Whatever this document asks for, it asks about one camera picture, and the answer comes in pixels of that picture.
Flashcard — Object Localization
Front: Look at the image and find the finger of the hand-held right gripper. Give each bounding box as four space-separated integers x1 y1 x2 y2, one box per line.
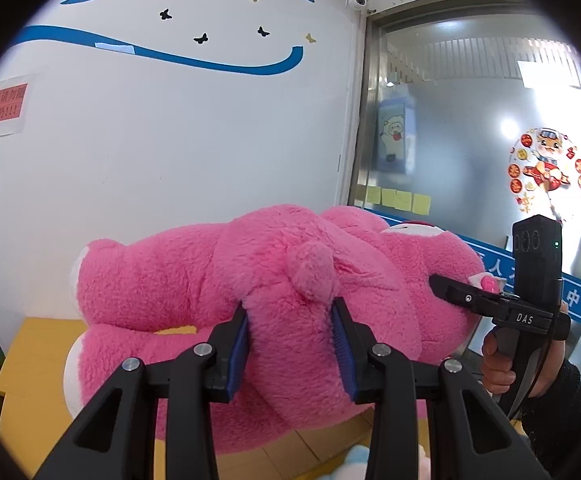
429 274 506 322

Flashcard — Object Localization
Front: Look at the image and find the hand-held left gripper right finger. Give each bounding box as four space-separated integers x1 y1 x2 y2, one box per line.
331 297 551 480

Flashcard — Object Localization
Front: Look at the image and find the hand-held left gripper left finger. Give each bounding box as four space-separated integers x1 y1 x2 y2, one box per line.
34 306 249 480

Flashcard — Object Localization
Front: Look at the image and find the pink plush bear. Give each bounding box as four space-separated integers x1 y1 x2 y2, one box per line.
63 204 501 456

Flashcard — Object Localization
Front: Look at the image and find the cardboard box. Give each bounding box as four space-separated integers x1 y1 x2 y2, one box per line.
0 316 434 480

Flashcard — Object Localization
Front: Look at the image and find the person's right forearm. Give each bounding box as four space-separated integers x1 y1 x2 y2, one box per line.
519 360 581 478

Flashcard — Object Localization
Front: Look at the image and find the person's right hand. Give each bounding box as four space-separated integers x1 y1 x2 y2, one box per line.
479 302 569 397

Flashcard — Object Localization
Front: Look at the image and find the pastel plush toy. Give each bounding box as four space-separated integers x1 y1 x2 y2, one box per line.
321 442 431 480

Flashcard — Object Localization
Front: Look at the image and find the red cartoon window sticker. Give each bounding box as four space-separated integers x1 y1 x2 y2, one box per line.
507 127 581 221

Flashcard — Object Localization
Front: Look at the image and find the glass door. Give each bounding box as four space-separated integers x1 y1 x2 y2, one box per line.
345 0 581 361

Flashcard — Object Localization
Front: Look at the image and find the blue sheep poster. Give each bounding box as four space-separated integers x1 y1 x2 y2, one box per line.
375 85 419 175

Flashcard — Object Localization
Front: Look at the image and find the red paper notice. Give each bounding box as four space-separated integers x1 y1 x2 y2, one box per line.
0 74 38 142

